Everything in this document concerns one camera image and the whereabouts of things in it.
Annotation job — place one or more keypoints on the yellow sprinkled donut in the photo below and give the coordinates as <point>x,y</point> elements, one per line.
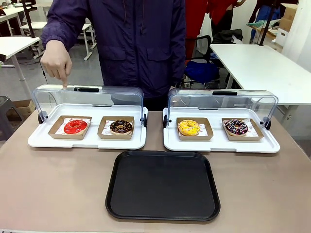
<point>184,131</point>

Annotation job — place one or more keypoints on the black jacket on chair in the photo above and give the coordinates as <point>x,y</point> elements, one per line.
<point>228,36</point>

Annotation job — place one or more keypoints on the black chair with white seat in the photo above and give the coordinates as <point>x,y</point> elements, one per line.
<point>34,21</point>

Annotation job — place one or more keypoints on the white printed paper liner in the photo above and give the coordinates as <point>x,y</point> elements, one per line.
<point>60,131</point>
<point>105,131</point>
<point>204,131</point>
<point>252,129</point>

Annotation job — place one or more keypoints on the chocolate nut donut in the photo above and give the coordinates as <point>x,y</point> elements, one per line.
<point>116,129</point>

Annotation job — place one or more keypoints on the person bare right hand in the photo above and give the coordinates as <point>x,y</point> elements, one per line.
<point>56,60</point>

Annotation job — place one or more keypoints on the red garment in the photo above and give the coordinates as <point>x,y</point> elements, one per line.
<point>194,19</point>

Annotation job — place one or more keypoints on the white table with leg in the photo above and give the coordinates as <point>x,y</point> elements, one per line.
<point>14,46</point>

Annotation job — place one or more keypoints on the flat brown cardboard box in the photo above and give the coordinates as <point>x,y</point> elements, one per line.
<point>24,109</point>

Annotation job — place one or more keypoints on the clear display case lid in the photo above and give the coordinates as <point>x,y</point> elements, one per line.
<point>73,97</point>
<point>243,102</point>

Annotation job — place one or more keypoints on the white display case base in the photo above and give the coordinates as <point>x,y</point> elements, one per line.
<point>92,143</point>
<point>218,145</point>

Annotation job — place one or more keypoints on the person dark trousers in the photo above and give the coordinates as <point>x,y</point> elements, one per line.
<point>155,103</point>

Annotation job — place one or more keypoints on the blue hanging garment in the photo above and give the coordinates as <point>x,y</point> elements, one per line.
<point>264,12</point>

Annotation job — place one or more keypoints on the grey plastic stool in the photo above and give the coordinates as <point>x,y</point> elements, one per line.
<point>6,116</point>

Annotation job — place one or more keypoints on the person in navy jacket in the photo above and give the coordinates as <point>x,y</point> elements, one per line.
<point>136,48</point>

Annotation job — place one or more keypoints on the person right forearm purple sleeve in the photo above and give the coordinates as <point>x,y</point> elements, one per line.
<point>58,31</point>

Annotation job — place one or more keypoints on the red glazed donut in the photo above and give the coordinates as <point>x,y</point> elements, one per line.
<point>70,128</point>

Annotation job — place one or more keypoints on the black office chair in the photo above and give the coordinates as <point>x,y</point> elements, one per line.
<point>206,48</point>

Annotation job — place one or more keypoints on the large white table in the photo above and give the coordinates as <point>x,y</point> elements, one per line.
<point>255,68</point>

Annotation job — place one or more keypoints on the black plastic serving tray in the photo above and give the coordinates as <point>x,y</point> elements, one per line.
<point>162,187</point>

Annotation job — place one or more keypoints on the black lid hinge knob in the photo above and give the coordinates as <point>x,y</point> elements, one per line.
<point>41,119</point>
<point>144,120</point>
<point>267,123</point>
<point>165,121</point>

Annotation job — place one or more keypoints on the black stand pole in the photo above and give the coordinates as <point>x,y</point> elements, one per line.
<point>263,29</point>

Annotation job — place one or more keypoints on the brown kraft paper box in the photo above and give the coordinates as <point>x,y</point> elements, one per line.
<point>54,132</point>
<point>194,138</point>
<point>243,138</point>
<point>116,137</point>

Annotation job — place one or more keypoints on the white storage box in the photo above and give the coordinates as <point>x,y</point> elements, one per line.
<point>282,37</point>

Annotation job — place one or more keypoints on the white desk frame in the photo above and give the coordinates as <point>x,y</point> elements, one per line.
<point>88,36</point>

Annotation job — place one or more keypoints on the white background table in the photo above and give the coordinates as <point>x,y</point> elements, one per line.
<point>12,14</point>

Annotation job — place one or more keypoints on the chocolate rainbow sprinkle donut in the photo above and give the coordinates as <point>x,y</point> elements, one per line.
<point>230,128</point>

